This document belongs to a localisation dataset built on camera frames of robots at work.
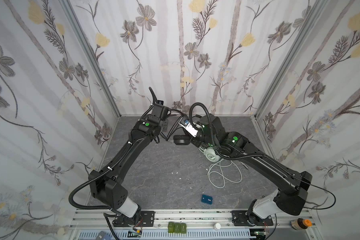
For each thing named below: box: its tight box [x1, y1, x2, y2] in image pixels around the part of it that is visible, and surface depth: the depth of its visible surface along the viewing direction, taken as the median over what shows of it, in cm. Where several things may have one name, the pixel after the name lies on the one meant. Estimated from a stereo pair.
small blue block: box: [201, 194, 213, 205], surface depth 80 cm
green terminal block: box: [167, 221, 187, 234], surface depth 71 cm
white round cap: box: [214, 222, 221, 230], surface depth 70 cm
